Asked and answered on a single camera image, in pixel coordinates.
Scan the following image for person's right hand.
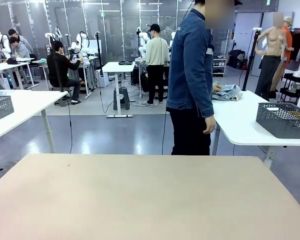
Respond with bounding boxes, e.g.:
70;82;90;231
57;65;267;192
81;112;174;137
203;115;217;135

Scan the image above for black bags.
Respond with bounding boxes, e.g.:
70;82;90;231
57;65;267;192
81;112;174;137
227;49;246;70

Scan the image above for clothes rack with dark garments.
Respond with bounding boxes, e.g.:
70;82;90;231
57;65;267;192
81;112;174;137
288;27;300;63

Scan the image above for long white desk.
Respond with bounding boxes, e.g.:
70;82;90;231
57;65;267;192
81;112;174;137
0;57;40;90

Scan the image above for seated person in black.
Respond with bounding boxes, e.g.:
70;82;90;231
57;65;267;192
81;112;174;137
46;40;82;105

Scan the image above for person in gray hoodie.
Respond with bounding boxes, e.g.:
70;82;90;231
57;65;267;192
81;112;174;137
9;36;31;60

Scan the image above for white height-adjustable desk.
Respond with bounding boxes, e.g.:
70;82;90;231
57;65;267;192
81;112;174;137
101;61;136;119

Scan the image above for black stand pole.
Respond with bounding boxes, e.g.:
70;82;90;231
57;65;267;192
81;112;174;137
95;31;105;77

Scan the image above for white shoe shelf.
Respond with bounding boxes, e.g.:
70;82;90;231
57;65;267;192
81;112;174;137
211;57;228;78

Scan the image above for gray perforated plastic basket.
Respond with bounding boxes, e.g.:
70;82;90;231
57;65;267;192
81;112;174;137
0;95;15;122
255;102;300;140

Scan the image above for mannequin with orange shirt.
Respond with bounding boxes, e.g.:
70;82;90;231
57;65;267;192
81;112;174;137
269;16;295;93

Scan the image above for person in gray jacket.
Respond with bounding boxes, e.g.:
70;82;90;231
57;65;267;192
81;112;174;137
8;28;34;54

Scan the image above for white frame workbench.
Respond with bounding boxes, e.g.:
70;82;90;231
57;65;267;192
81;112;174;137
31;56;93;97

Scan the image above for person in denim jacket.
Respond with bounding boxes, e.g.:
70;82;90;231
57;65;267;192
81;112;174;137
166;0;243;156

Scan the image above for black hanging cable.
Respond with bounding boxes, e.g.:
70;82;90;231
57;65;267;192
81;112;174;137
67;92;74;154

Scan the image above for black tripod with white head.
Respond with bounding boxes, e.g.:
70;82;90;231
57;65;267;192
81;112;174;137
241;27;263;91

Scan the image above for blue-gray towel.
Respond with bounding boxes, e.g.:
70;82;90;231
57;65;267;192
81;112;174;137
212;84;242;101

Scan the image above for black utility cart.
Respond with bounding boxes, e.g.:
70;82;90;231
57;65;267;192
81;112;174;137
277;71;300;107

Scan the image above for gray step stool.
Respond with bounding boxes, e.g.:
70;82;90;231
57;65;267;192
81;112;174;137
113;86;131;111

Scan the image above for person in cream sweater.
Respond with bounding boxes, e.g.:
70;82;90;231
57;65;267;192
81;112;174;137
139;23;171;106

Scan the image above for bare mannequin with dark trousers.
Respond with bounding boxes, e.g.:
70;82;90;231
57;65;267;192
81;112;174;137
254;12;288;102

